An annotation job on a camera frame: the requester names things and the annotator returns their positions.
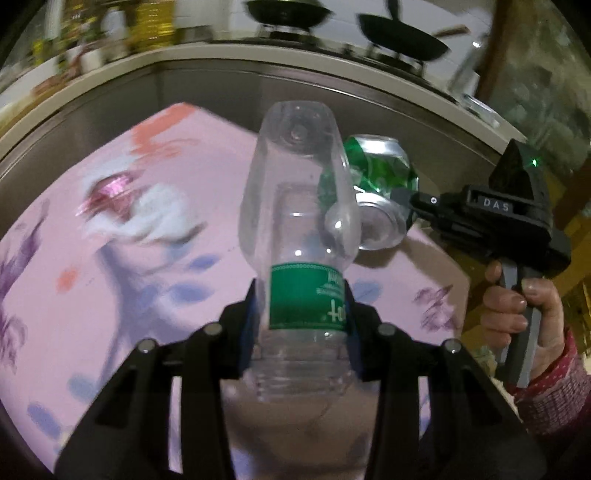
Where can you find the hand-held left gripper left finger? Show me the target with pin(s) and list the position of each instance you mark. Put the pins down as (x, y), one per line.
(247, 323)

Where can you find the pink foil wrapper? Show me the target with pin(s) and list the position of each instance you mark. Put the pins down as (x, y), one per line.
(111, 191)

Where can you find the pink floral tablecloth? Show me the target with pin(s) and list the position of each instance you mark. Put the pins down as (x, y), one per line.
(161, 295)

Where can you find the pink crumpled wrapper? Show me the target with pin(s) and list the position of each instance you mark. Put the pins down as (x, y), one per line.
(157, 212)

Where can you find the person's right forearm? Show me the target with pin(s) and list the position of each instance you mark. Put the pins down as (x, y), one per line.
(558, 397)

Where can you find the black wok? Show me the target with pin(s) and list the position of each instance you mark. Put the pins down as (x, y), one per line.
(401, 34)
(286, 11)

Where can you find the person's right hand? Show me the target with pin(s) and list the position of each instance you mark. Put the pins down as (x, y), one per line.
(549, 314)

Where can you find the clear plastic bottle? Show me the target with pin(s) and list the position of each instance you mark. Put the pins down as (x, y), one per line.
(300, 230)

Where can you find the crushed green can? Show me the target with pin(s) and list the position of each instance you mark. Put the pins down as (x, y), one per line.
(383, 170)

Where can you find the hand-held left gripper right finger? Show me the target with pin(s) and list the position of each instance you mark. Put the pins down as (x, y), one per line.
(352, 327)

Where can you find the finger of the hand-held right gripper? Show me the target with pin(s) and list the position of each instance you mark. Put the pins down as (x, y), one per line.
(443, 224)
(425, 200)

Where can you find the large yellow oil bottle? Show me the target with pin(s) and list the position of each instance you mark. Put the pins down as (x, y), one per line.
(152, 21)

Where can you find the kitchen counter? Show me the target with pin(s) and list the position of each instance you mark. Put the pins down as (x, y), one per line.
(207, 87)

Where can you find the gas stove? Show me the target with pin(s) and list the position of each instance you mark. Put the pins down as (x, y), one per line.
(351, 50)

